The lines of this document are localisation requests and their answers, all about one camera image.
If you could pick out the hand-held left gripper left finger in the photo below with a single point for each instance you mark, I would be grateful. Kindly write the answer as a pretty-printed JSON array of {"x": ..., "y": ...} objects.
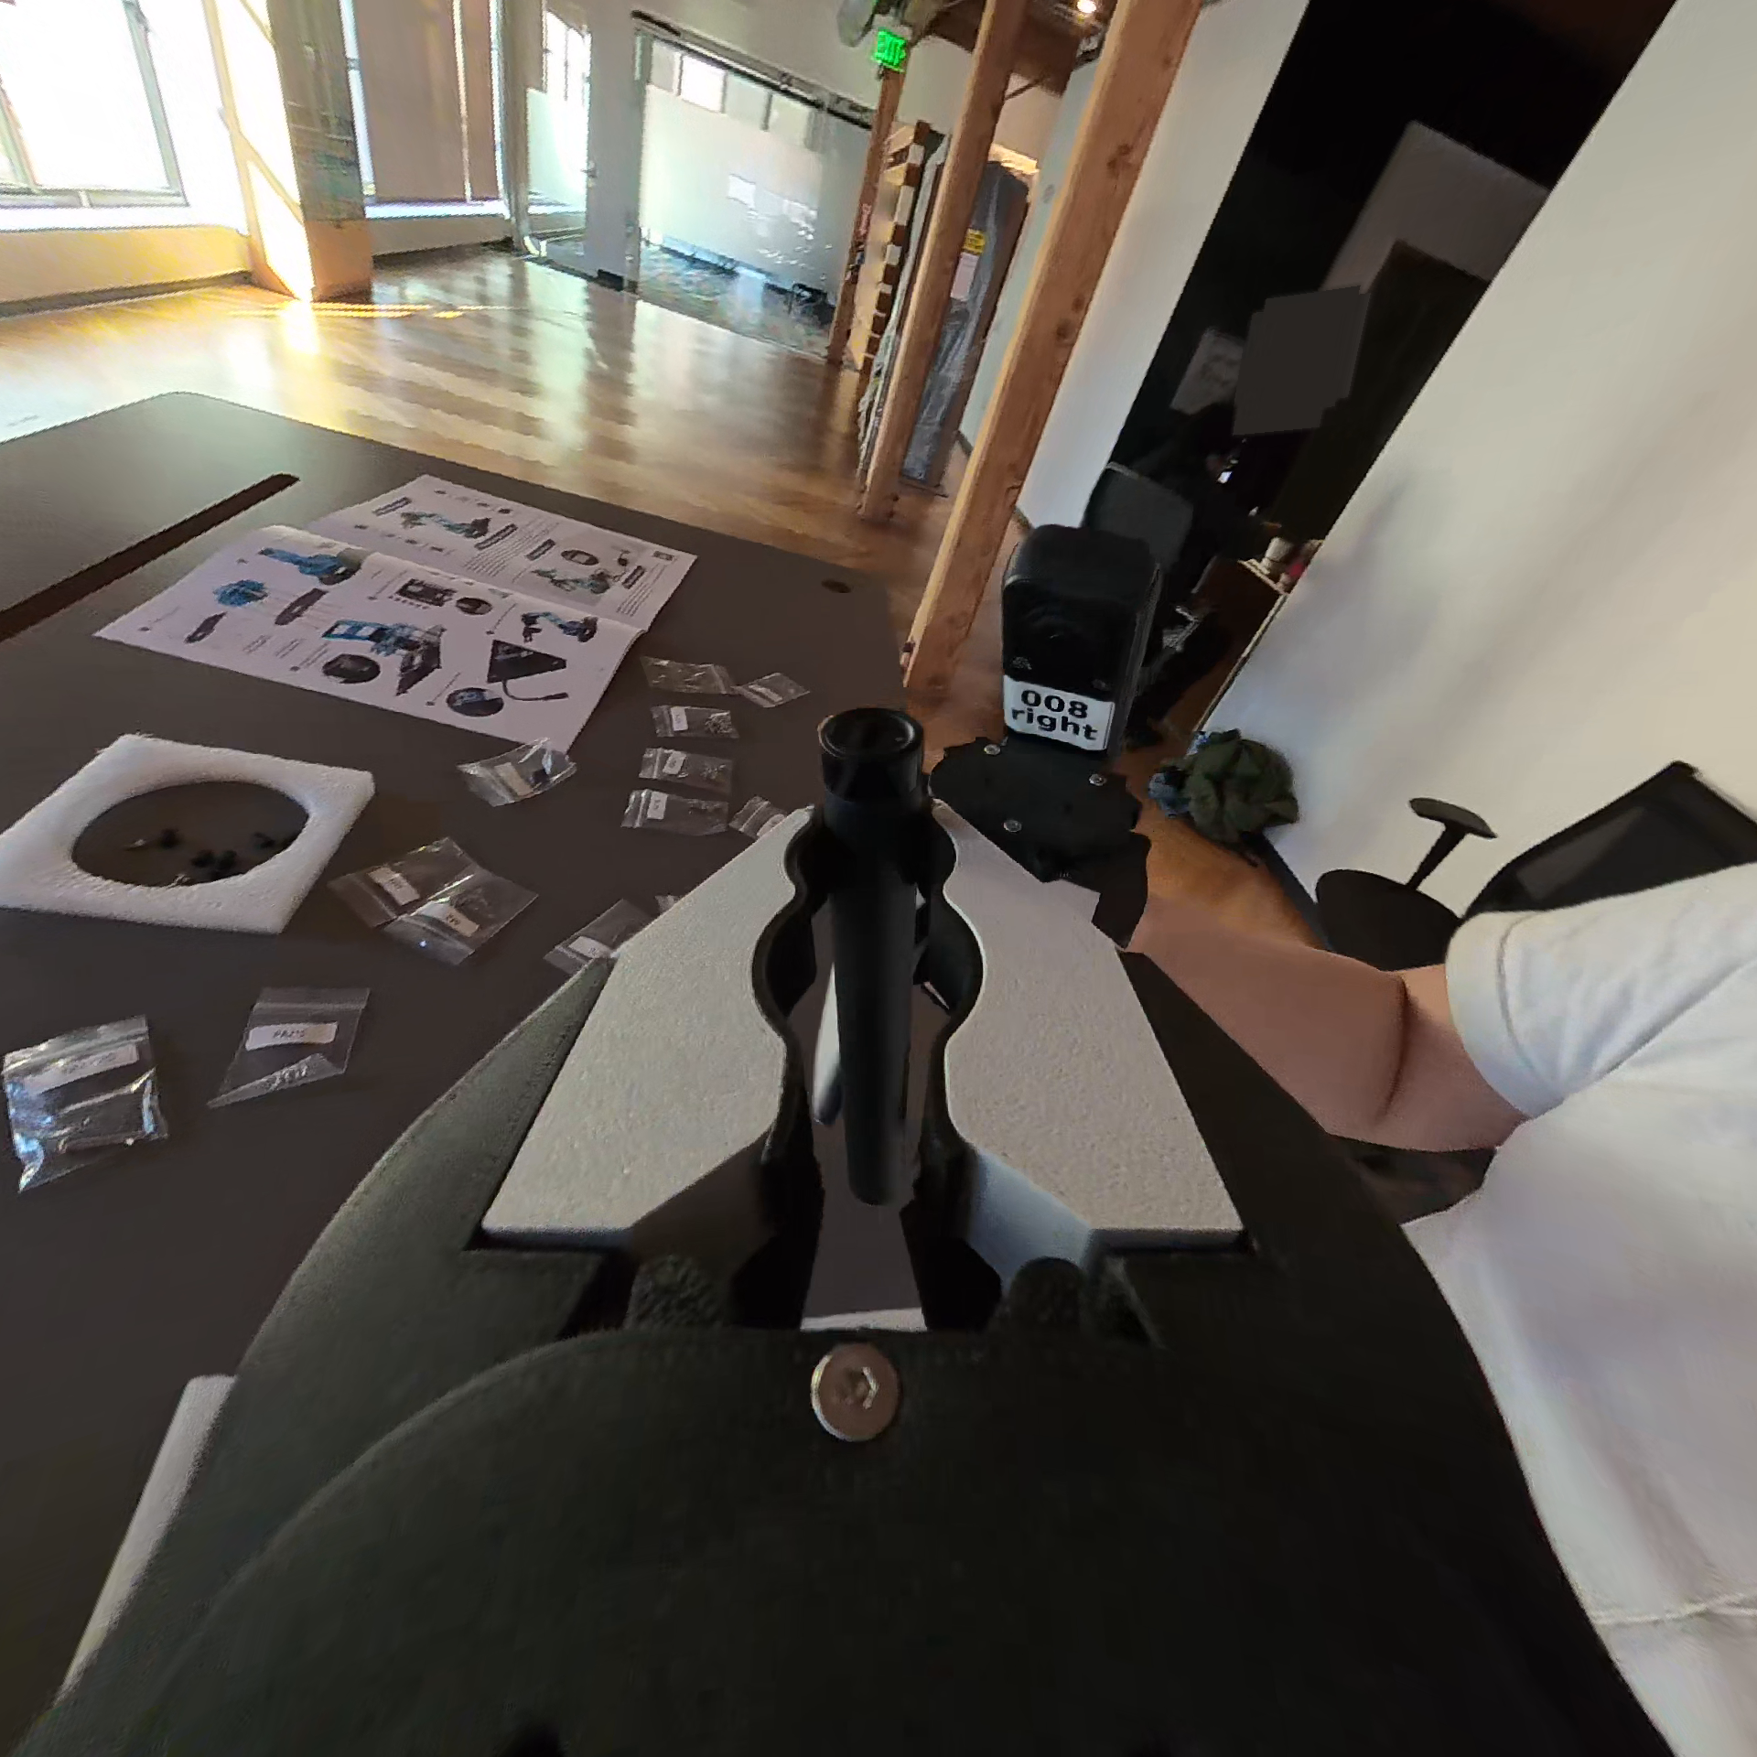
[{"x": 659, "y": 1072}]

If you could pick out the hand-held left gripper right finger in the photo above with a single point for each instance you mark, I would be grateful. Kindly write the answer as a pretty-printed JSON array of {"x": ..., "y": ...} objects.
[{"x": 1084, "y": 1085}]

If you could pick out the black screwdriver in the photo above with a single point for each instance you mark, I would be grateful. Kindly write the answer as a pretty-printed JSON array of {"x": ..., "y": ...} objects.
[{"x": 873, "y": 960}]

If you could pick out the person's right forearm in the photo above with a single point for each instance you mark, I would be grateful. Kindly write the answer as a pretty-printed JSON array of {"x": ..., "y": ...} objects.
[{"x": 1303, "y": 1044}]

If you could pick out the dark desk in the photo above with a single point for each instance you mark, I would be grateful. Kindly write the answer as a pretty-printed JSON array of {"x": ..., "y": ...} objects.
[{"x": 206, "y": 1264}]

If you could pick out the green cloth bundle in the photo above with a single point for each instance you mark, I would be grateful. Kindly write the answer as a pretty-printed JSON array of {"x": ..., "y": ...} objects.
[{"x": 1235, "y": 784}]

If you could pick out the black office chair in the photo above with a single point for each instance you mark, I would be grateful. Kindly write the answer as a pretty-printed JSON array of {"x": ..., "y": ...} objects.
[
  {"x": 1619, "y": 853},
  {"x": 1137, "y": 516}
]

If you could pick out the pile of small black screws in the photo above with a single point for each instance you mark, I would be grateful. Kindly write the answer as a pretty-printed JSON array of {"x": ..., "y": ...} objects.
[{"x": 206, "y": 863}]

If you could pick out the printed instruction booklet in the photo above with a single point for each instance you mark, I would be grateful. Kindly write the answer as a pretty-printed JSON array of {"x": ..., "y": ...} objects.
[{"x": 412, "y": 577}]

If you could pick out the scattered small clear parts bags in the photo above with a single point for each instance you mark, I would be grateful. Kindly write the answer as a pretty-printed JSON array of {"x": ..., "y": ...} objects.
[{"x": 82, "y": 1100}]

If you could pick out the white foam sheet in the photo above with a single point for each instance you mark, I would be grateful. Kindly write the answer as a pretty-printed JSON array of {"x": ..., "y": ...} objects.
[{"x": 150, "y": 1511}]

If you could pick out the green exit sign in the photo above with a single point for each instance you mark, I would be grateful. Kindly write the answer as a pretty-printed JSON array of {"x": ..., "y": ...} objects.
[{"x": 892, "y": 48}]

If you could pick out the wooden support post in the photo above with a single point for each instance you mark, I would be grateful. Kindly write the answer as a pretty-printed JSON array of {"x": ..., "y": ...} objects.
[
  {"x": 1057, "y": 344},
  {"x": 947, "y": 274}
]

